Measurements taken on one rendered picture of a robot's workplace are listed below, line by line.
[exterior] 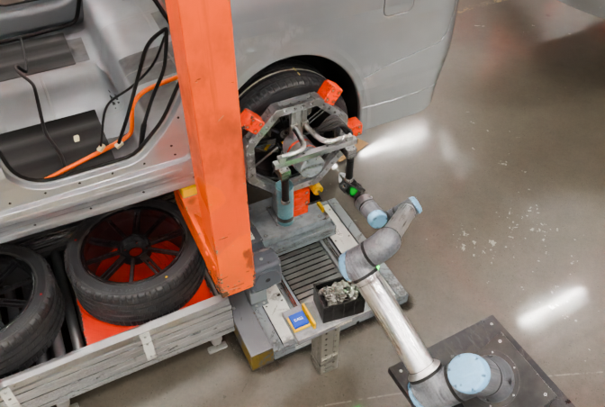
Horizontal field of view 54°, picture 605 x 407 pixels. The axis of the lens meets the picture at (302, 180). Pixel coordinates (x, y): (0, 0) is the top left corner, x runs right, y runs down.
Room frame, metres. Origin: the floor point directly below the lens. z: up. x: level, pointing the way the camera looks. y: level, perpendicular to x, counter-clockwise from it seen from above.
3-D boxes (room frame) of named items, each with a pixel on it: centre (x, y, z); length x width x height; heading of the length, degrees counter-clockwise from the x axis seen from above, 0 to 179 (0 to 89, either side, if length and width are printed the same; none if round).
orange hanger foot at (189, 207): (2.01, 0.47, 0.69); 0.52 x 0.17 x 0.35; 26
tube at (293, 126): (2.11, 0.07, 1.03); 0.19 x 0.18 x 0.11; 26
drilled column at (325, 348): (1.58, -0.11, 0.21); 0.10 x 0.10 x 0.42; 26
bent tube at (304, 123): (2.20, -0.11, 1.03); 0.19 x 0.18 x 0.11; 26
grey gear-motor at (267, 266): (2.05, 0.27, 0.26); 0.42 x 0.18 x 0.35; 26
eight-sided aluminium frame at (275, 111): (2.27, 0.03, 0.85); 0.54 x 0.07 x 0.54; 116
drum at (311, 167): (2.20, 0.00, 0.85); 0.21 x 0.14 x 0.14; 26
